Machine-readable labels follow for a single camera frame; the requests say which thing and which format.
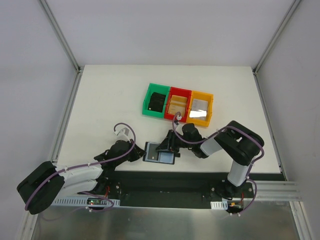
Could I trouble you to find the black leather card holder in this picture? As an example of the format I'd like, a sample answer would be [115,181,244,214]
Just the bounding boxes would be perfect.
[142,142,181,165]

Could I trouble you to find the black credit card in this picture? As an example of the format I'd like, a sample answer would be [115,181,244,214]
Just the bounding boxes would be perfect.
[146,142,159,161]

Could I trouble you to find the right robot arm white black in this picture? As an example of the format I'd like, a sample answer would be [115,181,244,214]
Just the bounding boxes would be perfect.
[155,120,265,200]

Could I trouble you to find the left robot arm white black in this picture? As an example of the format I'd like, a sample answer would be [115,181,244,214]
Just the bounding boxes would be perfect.
[16,139,146,215]

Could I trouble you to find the gold cards in red bin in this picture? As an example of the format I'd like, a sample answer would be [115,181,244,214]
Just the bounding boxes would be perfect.
[167,95,188,117]

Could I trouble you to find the white cards in yellow bin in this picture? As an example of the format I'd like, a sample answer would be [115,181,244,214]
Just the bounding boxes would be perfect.
[189,98,208,121]

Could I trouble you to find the black cards in green bin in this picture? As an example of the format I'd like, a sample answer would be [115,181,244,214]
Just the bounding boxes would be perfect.
[147,92,166,113]

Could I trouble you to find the green plastic bin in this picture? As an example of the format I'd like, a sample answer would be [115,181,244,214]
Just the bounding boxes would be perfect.
[142,83,171,119]

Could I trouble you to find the red plastic bin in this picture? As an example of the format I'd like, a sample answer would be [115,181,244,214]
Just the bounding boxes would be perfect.
[164,87,192,123]

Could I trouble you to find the yellow plastic bin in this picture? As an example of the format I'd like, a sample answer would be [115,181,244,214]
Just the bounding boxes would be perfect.
[186,90,214,128]

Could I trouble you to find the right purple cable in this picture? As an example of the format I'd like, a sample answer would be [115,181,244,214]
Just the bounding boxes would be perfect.
[172,112,266,181]

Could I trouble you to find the purple cable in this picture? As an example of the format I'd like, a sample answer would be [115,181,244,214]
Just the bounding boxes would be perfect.
[24,122,137,213]
[172,112,266,181]

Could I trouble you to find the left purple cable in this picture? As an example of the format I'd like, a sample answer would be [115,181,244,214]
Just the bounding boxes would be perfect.
[24,122,137,213]

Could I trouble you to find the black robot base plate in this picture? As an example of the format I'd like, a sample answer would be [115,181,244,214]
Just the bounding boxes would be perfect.
[77,171,286,208]

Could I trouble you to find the left aluminium table rail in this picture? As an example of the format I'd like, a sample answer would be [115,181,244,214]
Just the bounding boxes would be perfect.
[48,68,84,163]

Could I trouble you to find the aluminium table rail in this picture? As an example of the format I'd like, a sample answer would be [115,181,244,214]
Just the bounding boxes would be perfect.
[48,68,84,163]
[252,72,287,180]

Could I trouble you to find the right white cable duct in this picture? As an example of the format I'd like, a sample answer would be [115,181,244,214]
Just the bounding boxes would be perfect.
[210,201,228,211]

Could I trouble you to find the white cable duct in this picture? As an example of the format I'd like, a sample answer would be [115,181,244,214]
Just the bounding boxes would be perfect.
[210,201,228,211]
[51,196,121,208]

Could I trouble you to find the left white cable duct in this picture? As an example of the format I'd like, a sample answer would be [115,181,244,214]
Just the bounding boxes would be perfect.
[51,196,121,208]

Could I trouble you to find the right aluminium table rail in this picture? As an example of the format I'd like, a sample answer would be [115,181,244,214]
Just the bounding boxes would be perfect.
[252,72,287,180]

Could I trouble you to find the right aluminium frame post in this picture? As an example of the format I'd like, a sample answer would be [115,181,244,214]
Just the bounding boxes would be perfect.
[252,0,303,76]

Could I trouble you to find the aluminium frame post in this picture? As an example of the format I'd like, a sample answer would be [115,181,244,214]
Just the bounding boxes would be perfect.
[38,0,82,73]
[252,0,303,76]

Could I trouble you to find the left aluminium frame post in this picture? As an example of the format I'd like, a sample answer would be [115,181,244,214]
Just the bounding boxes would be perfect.
[38,0,82,73]

